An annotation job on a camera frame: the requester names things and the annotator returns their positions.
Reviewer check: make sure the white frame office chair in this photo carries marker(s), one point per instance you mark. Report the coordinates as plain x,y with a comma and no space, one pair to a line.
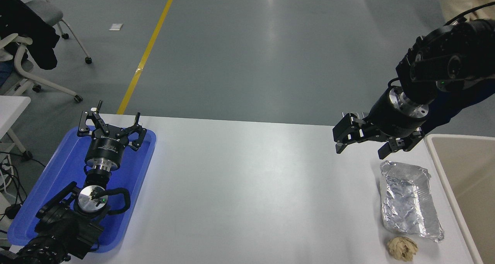
21,68

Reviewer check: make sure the crumpled tan paper ball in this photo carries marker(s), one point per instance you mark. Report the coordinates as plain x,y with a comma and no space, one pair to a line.
403,249

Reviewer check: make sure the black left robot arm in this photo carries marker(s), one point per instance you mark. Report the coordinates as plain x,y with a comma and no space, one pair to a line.
58,229

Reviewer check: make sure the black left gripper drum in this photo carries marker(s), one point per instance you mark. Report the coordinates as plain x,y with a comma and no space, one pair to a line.
106,149

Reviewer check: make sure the large pale bin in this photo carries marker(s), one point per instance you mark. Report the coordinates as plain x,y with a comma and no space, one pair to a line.
471,186

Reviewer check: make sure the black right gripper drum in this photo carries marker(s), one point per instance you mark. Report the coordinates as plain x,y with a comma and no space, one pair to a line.
390,119

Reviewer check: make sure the blue plastic tray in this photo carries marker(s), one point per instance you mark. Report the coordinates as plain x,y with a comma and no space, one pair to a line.
131,171

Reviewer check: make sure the white side table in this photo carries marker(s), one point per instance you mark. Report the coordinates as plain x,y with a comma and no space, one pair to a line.
11,107

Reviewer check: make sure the grey office chair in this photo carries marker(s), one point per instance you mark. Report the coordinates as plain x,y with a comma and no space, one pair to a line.
46,11

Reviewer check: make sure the silver foil plate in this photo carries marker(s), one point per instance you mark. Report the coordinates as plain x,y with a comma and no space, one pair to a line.
410,202

